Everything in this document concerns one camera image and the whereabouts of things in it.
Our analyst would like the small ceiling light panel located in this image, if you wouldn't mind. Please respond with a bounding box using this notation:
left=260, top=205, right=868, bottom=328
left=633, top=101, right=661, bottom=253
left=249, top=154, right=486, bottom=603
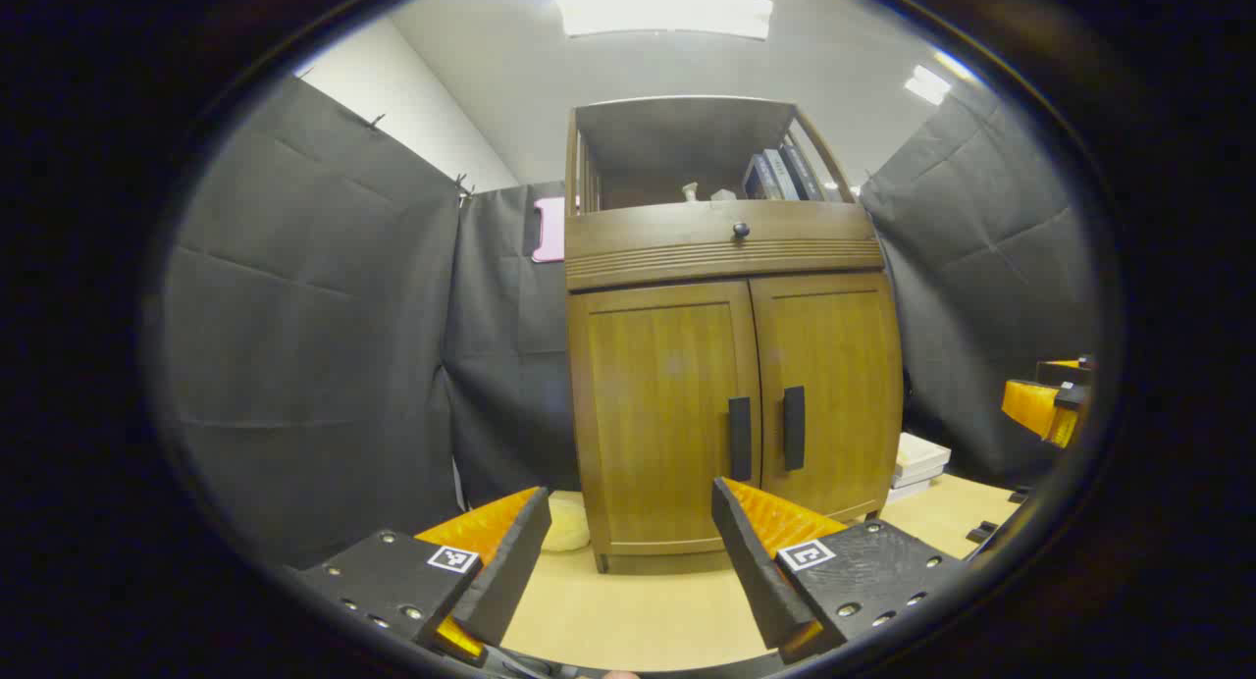
left=905, top=64, right=953, bottom=106

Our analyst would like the large ceiling light panel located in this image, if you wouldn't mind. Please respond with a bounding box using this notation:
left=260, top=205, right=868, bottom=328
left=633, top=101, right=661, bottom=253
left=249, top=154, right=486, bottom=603
left=552, top=0, right=774, bottom=40

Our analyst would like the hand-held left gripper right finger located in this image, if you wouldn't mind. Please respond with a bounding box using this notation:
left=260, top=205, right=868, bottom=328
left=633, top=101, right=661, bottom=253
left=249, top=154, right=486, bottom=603
left=711, top=477, right=972, bottom=663

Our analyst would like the white flat box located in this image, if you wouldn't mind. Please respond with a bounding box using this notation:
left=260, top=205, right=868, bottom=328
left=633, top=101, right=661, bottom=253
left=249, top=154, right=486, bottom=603
left=888, top=473, right=945, bottom=503

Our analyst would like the wooden cabinet door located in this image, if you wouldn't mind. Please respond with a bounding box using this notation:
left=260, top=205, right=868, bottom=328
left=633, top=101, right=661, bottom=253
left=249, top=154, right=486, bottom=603
left=579, top=285, right=762, bottom=552
left=751, top=272, right=904, bottom=519

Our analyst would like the wooden double-door shoe cabinet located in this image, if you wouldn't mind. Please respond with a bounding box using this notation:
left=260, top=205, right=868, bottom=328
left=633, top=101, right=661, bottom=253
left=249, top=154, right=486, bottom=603
left=564, top=95, right=905, bottom=574

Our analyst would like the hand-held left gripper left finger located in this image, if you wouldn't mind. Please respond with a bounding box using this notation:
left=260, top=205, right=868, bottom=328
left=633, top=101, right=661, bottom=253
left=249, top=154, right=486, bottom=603
left=294, top=486, right=552, bottom=665

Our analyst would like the grey book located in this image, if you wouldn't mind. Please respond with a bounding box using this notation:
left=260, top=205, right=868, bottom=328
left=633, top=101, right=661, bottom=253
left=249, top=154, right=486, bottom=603
left=763, top=149, right=804, bottom=201

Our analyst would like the wooden drawer with black knob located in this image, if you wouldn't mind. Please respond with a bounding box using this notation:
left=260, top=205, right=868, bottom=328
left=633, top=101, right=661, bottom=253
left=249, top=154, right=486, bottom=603
left=566, top=201, right=886, bottom=292

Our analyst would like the pale yellow soft object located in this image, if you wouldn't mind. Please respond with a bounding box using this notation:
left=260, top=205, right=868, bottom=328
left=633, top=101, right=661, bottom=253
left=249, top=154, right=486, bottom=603
left=540, top=491, right=592, bottom=552

